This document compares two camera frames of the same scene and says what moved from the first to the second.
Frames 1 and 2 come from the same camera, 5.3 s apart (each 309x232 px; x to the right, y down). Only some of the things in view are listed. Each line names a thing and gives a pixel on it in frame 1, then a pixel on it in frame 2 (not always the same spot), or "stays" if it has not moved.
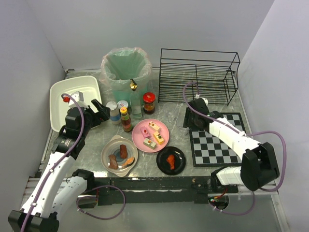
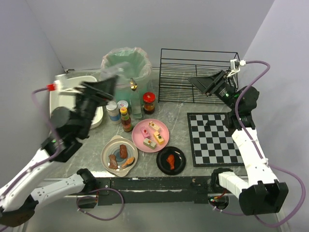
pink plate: x=138 y=137 stays
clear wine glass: x=181 y=131 → x=108 y=71
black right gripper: x=190 y=120 → x=215 y=82
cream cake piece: x=154 y=126 stays
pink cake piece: x=145 y=133 stays
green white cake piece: x=149 y=143 stays
